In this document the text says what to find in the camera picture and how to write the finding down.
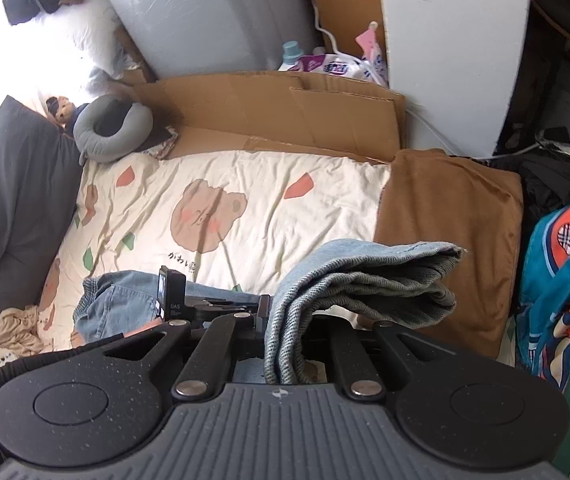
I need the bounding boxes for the crumpled beige garment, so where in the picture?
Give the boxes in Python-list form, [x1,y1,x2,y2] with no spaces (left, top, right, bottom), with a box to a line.
[0,305,48,356]

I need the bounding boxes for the pink paper tag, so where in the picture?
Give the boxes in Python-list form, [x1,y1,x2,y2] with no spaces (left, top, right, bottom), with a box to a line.
[355,21,383,61]

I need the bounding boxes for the white panel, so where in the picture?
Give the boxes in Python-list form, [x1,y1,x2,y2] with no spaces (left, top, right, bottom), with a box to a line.
[375,0,533,158]

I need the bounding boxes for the grey neck pillow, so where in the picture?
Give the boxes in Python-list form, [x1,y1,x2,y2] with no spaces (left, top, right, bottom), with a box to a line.
[72,94,154,166]

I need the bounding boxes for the dark grey duvet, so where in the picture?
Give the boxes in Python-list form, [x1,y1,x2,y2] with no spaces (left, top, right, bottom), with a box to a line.
[0,95,83,336]

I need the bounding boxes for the white pillow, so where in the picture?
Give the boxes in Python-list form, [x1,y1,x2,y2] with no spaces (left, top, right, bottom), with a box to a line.
[30,0,130,81]

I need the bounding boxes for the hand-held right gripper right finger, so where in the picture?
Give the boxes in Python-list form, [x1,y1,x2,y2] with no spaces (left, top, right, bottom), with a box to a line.
[307,320,448,401]

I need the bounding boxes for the cream bear print bed sheet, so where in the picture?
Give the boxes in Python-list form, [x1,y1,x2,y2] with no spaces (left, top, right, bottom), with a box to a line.
[35,150,396,351]

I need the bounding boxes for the purple white plastic bag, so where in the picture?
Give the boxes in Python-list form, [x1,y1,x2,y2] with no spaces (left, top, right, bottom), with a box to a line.
[292,52,388,86]

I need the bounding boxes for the colourful patterned cloth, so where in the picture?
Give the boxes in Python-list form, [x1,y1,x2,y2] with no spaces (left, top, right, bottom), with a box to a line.
[142,137,178,161]

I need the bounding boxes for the grey plastic wrapped mattress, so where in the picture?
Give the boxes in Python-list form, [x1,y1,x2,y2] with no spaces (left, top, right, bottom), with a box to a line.
[87,0,326,81]

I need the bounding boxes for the upright brown cardboard box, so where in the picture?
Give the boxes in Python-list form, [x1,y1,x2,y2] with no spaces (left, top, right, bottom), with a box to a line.
[302,0,390,61]

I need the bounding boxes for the small plush toy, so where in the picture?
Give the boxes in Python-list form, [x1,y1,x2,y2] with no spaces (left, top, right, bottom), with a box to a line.
[45,95,90,133]

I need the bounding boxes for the blue denim pants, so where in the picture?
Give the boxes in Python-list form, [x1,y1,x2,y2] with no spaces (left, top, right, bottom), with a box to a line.
[72,239,466,386]

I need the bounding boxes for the flattened brown cardboard sheet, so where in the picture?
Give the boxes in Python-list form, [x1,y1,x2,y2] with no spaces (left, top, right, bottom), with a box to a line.
[115,71,408,163]

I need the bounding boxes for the white cable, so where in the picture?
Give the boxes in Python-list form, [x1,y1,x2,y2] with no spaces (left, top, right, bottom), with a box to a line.
[407,110,540,158]

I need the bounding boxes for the black flat item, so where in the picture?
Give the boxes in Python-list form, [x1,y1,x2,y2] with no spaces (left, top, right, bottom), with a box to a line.
[135,127,178,153]

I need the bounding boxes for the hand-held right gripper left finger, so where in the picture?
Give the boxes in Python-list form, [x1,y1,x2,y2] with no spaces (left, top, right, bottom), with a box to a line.
[102,294,273,401]

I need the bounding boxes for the teal cap bottle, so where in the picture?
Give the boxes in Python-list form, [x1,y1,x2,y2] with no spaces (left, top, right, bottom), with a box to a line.
[279,41,306,72]

